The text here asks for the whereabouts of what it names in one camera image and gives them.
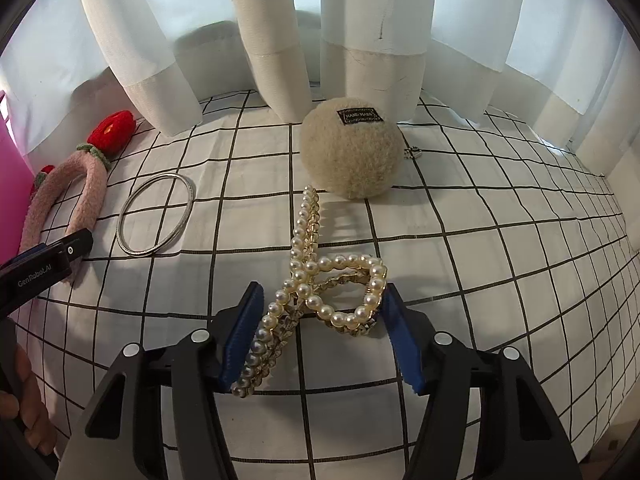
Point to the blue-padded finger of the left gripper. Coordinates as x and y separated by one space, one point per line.
34 259
18 288

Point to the small metal earring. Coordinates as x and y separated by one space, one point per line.
412 152

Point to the beige fluffy handmade hair clip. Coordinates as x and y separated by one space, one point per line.
350 149

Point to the person left hand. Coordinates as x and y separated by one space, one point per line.
40 433

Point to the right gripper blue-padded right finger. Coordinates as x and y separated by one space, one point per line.
521 436

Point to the pearl hair claw clip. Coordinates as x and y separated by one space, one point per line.
301 293

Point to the pink plastic tub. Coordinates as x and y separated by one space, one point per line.
15 183

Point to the white black grid tablecloth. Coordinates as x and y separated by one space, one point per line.
500 239

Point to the white curtain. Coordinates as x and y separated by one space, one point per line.
567 67

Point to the pink fuzzy strawberry headband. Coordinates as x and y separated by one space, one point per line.
91 161

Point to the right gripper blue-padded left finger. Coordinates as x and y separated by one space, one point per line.
120 433

